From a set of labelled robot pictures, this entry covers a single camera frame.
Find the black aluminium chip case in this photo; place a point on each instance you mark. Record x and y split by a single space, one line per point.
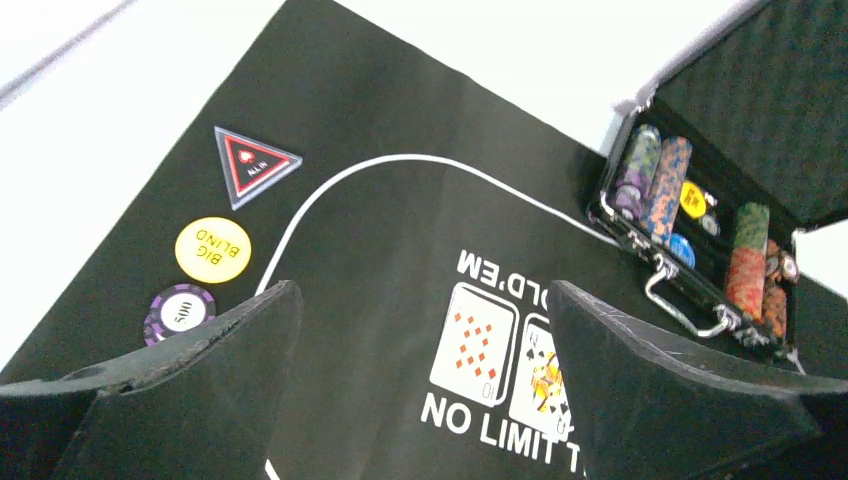
763 101

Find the red triangular all-in marker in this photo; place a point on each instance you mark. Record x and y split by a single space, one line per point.
250 166

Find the yellow round button chip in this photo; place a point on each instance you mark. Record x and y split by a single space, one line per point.
213 250

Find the brown chip row in case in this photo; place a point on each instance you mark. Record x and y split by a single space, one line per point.
781 269

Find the blue button in case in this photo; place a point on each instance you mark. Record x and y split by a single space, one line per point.
682 249

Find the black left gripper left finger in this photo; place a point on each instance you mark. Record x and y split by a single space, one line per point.
200 405

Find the black poker felt mat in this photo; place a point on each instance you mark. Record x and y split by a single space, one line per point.
414 179

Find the purple chip row in case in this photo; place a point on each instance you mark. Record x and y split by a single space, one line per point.
637 172

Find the yellow button in case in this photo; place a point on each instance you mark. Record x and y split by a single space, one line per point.
693 200

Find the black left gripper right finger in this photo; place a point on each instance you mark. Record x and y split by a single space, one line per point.
650 404

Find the green orange chip row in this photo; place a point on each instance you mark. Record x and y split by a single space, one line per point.
745 278

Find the ten of diamonds card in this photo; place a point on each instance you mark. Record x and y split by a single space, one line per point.
474 355

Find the pink grey chip row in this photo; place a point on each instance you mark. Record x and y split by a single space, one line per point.
663 199

